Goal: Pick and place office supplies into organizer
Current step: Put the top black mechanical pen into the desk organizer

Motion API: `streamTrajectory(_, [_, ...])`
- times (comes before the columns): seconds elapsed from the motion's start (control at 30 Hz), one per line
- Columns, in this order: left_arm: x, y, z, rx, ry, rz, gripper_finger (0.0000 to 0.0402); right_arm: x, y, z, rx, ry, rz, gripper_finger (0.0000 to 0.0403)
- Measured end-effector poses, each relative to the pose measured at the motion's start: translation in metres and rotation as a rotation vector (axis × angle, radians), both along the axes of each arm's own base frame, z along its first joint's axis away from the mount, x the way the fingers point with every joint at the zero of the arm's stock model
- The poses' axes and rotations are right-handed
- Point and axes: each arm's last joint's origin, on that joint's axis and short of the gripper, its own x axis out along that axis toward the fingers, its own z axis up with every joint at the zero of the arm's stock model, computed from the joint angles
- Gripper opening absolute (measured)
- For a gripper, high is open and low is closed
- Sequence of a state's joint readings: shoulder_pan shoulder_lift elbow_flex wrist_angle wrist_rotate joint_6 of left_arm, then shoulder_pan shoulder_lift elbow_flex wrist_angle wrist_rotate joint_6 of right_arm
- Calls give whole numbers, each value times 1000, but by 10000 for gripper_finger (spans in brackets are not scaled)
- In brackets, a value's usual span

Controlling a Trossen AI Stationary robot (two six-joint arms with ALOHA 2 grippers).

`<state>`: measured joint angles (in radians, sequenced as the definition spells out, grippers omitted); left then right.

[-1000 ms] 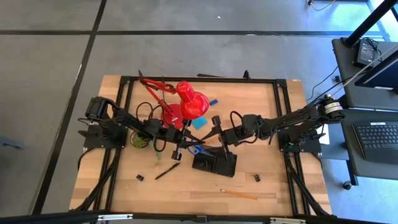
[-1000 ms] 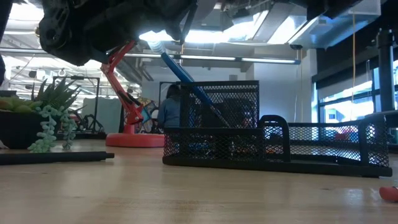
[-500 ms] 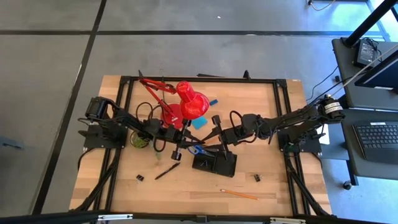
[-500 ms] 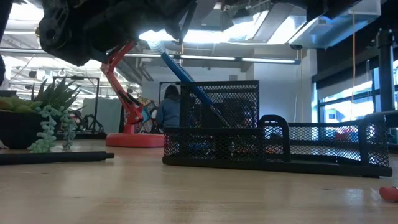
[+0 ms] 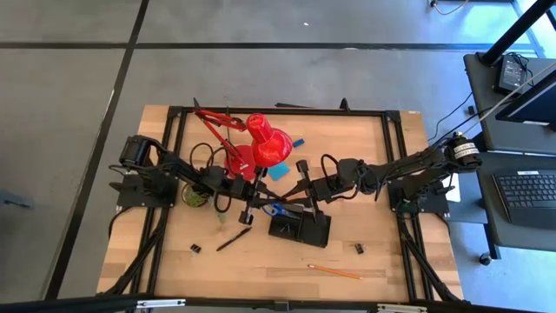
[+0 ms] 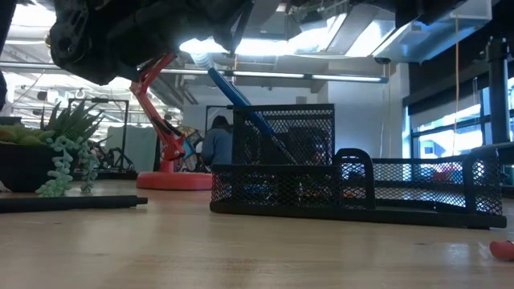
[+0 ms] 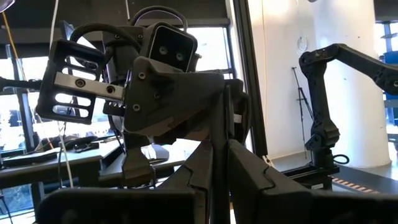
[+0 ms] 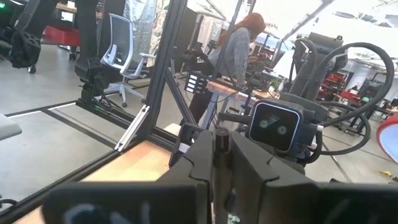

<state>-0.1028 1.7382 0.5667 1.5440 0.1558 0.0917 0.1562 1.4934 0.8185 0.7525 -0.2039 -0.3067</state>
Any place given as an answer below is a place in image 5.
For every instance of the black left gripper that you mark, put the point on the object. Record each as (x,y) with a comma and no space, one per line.
(249,187)

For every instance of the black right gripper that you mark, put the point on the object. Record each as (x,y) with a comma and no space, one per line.
(328,187)

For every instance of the black mesh desk organizer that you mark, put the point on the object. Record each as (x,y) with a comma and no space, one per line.
(299,232)

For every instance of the red desk lamp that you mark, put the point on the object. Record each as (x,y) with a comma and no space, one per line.
(269,148)

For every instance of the blue eraser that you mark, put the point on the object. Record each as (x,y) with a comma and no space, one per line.
(299,142)

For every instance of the black binder clip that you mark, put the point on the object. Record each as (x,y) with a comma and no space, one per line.
(195,248)
(359,248)

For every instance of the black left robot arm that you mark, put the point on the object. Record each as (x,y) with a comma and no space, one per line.
(182,171)

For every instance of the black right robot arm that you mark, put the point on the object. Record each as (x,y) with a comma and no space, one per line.
(412,167)

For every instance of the blue sticky note pad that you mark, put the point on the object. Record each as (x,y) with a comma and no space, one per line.
(280,171)

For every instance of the potted succulent plant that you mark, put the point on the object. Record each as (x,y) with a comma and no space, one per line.
(193,197)

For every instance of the white paper sheet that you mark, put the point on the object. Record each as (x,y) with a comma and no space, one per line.
(455,193)

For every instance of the dark grey keyboard shelf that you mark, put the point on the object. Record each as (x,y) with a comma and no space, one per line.
(486,217)

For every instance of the small black floor box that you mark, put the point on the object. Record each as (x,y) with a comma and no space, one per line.
(471,110)

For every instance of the black caster wheel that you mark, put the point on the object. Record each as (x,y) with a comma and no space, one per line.
(485,259)

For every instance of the dark grey desk top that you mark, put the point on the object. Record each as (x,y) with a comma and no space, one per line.
(495,126)

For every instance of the black gantry beam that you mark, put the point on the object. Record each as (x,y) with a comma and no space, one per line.
(87,304)

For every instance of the black keyboard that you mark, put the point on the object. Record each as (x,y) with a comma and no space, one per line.
(525,195)

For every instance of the black power adapter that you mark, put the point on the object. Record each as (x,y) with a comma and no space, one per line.
(510,74)

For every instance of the grey chair base leg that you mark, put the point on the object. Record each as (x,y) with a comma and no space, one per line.
(15,201)

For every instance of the black monitor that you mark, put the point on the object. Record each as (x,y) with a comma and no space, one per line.
(534,104)

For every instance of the black metal pole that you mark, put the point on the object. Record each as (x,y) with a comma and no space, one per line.
(517,30)

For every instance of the black aluminium table frame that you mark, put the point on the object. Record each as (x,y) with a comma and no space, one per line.
(282,111)

